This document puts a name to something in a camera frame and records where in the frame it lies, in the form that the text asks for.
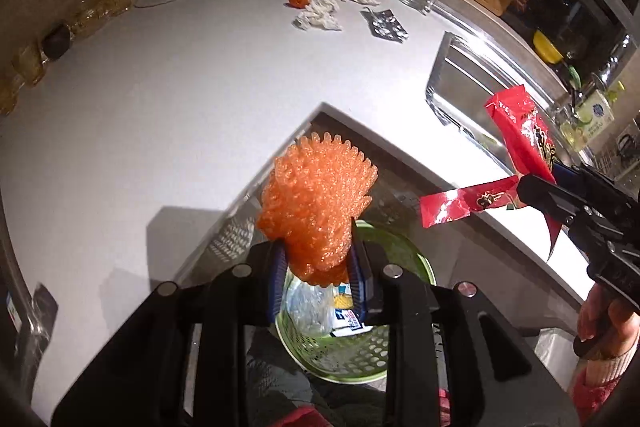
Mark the clear plastic bag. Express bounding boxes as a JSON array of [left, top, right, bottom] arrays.
[[285, 277, 334, 338]]

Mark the blue white wipes packet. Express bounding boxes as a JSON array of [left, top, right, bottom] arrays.
[[330, 309, 372, 338]]

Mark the red snack bag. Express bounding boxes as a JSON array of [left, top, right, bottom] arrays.
[[421, 89, 553, 263]]

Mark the orange foam fruit net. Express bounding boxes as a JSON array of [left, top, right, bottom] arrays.
[[257, 132, 378, 287]]

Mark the foil wrapper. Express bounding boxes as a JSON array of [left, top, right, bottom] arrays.
[[361, 6, 409, 43]]

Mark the red knit sleeve forearm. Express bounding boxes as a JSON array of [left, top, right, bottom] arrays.
[[572, 343, 638, 425]]

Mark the green plastic trash basket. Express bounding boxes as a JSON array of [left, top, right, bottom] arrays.
[[276, 220, 436, 385]]

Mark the person's right hand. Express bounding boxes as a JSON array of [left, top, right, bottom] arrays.
[[574, 283, 639, 360]]

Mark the dish soap bottle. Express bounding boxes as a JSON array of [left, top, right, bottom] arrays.
[[560, 81, 626, 152]]

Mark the yellow bowl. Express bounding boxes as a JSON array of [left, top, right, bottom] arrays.
[[533, 29, 564, 65]]

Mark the stainless steel sink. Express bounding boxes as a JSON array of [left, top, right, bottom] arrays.
[[425, 31, 594, 176]]

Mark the amber glass teapot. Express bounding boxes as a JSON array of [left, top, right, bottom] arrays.
[[67, 0, 111, 41]]

